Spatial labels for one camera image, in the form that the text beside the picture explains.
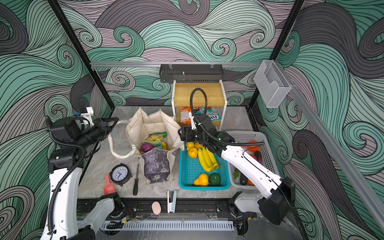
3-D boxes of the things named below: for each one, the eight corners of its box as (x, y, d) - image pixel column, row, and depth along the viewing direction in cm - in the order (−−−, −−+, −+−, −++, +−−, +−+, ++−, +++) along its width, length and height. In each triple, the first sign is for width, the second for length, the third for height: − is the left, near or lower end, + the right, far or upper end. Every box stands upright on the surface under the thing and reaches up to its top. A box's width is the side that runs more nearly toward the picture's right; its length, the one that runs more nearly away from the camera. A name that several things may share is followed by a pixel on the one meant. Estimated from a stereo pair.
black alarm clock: (108, 178, 85) (105, 176, 83) (120, 163, 91) (118, 161, 89) (124, 188, 82) (122, 186, 79) (136, 172, 88) (134, 169, 85)
